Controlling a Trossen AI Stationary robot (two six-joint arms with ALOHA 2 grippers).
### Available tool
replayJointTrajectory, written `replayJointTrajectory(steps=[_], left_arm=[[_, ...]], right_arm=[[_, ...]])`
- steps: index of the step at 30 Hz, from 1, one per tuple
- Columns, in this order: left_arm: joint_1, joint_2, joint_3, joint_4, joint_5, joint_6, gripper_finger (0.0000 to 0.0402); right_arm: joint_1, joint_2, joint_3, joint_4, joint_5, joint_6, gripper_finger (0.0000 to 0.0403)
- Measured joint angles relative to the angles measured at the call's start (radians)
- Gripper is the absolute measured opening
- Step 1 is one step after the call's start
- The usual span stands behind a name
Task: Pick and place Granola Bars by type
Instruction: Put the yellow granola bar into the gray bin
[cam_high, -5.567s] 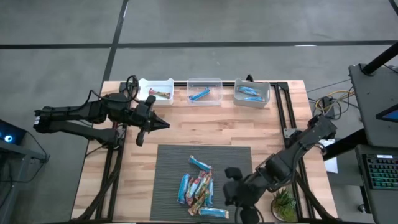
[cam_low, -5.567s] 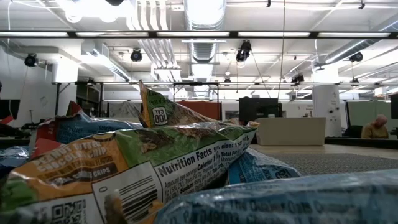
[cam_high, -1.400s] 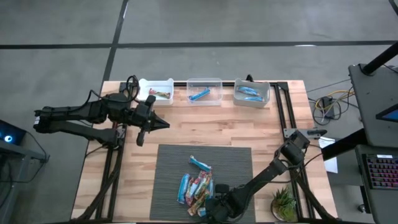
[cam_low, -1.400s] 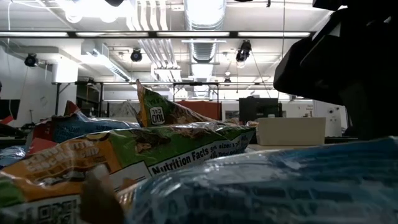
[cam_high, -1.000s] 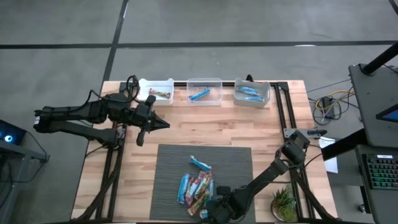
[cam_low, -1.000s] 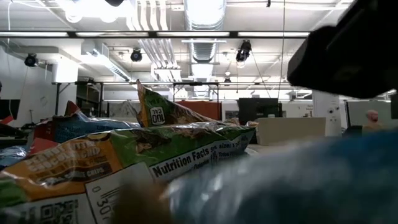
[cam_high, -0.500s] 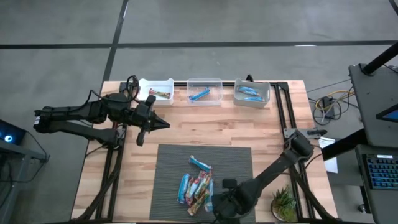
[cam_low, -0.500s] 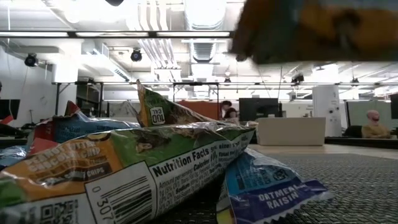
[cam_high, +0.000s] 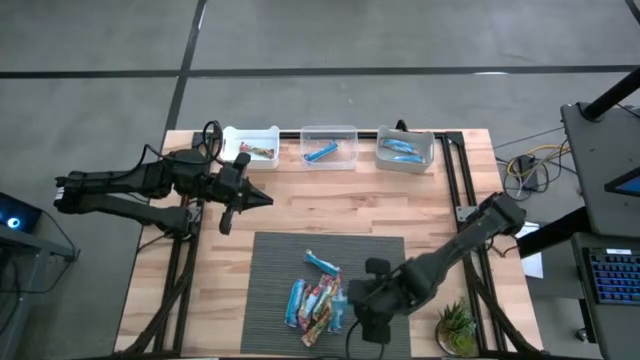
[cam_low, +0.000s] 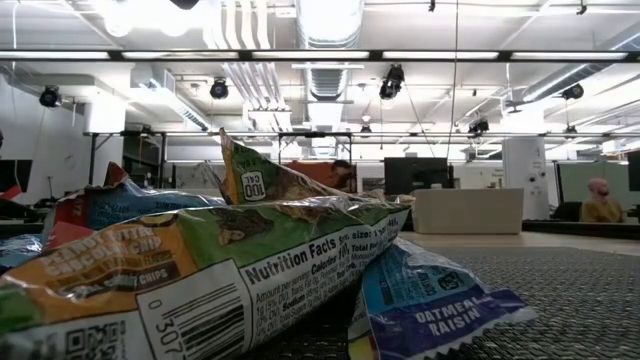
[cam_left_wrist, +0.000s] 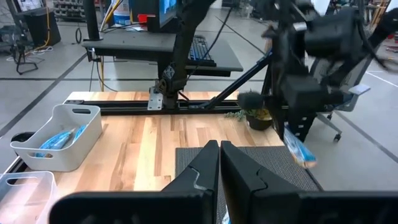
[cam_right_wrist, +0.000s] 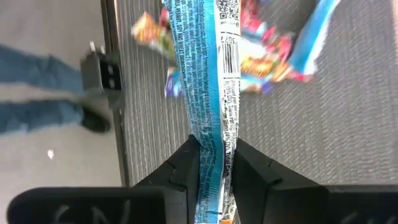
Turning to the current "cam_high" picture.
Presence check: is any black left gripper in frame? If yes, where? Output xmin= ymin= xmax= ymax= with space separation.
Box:
xmin=207 ymin=152 xmax=275 ymax=235

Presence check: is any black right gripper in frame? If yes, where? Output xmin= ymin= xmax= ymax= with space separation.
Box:
xmin=348 ymin=257 xmax=404 ymax=345

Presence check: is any red and blue granola bar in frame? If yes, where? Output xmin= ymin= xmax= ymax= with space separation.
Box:
xmin=298 ymin=284 xmax=320 ymax=332

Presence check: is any white storage bin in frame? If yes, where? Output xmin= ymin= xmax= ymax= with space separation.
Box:
xmin=219 ymin=124 xmax=281 ymax=171

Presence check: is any grey woven mat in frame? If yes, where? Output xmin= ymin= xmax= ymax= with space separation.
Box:
xmin=240 ymin=232 xmax=413 ymax=357

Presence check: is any potted succulent plant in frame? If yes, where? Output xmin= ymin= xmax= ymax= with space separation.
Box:
xmin=433 ymin=297 xmax=480 ymax=358

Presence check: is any clear plastic storage bin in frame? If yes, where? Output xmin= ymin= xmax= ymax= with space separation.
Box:
xmin=299 ymin=124 xmax=360 ymax=172

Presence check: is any white paper sheet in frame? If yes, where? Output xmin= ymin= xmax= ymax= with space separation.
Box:
xmin=512 ymin=219 xmax=545 ymax=280

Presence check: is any black support bar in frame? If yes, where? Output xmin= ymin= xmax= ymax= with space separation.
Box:
xmin=517 ymin=206 xmax=592 ymax=260

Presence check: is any black power adapter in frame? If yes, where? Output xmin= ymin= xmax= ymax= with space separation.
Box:
xmin=514 ymin=154 xmax=540 ymax=192

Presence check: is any dark grey equipment cart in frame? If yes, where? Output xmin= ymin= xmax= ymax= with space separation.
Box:
xmin=0 ymin=227 xmax=81 ymax=360

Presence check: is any dark grey keyboard desk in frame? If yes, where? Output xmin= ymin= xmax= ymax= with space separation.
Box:
xmin=569 ymin=232 xmax=640 ymax=360

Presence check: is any computer tower with blue light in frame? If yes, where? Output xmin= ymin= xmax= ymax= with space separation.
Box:
xmin=0 ymin=192 xmax=44 ymax=235

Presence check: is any backlit computer keyboard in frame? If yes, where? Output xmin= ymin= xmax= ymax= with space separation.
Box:
xmin=588 ymin=246 xmax=640 ymax=307

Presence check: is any dark grey operator desk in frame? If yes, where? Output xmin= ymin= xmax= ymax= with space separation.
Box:
xmin=559 ymin=102 xmax=640 ymax=239

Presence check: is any tablet with blue screen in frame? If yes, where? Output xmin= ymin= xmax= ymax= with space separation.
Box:
xmin=603 ymin=167 xmax=640 ymax=198

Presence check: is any black pole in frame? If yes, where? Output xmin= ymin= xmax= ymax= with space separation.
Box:
xmin=582 ymin=66 xmax=640 ymax=123

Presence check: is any black aluminium frame rail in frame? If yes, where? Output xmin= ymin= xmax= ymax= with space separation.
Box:
xmin=192 ymin=118 xmax=466 ymax=142

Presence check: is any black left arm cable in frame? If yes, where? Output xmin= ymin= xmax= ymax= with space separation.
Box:
xmin=201 ymin=119 xmax=225 ymax=164

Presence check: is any yellow cable bundle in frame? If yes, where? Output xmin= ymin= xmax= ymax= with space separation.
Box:
xmin=504 ymin=143 xmax=572 ymax=177

